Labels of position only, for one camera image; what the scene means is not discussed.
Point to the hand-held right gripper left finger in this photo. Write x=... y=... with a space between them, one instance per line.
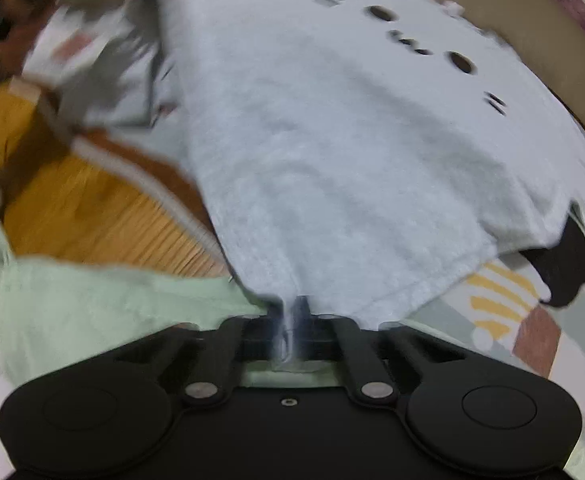
x=276 y=334

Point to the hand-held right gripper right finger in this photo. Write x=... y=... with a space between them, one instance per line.
x=300 y=321

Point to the grey cat face t-shirt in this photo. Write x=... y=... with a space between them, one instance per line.
x=347 y=160

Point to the light green cloth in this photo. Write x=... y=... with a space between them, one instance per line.
x=97 y=300

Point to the patterned blanket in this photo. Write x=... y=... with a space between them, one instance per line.
x=537 y=332

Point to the grey crumpled cloth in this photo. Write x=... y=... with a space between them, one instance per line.
x=117 y=75

